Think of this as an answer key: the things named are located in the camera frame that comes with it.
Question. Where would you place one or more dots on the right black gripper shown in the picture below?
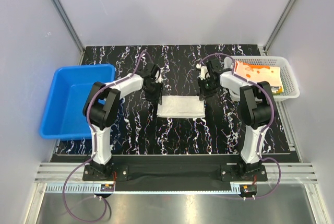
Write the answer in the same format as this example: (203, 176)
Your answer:
(203, 92)

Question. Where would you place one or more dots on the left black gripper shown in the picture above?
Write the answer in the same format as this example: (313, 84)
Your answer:
(156, 97)

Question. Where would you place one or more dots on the grey white towel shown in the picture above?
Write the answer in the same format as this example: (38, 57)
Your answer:
(181, 107)

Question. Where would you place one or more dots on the cream orange patterned towel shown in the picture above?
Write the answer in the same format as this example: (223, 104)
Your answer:
(258, 73)

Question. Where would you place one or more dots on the green microfiber towel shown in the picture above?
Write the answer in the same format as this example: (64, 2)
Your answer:
(279, 88)

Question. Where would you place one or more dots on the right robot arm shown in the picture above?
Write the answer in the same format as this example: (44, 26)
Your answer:
(257, 110)

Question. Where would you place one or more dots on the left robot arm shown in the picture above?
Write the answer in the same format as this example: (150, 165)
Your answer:
(101, 109)

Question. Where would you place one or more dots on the white perforated plastic basket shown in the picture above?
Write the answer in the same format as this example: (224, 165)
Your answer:
(291, 89)

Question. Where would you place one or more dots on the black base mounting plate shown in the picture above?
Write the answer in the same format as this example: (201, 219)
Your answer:
(157, 173)

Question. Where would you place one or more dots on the blue plastic bin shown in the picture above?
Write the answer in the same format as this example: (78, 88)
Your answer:
(63, 118)

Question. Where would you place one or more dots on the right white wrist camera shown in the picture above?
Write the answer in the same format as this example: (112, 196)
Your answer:
(203, 71)

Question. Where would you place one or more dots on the aluminium frame rail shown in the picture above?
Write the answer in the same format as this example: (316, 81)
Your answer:
(68, 177)

